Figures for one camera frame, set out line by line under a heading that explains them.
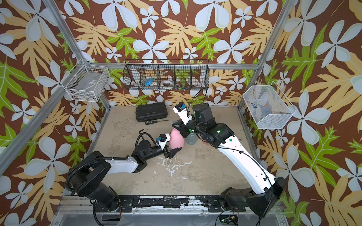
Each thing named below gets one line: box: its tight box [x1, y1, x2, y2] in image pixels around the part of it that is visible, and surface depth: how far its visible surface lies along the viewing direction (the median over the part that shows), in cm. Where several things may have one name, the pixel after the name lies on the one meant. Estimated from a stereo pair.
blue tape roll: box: [144, 78, 153, 87], surface depth 98 cm
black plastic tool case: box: [135, 102, 168, 122], surface depth 113 cm
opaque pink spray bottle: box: [169, 128, 185, 150], surface depth 72 cm
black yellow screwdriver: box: [145, 119, 170, 125], surface depth 110 cm
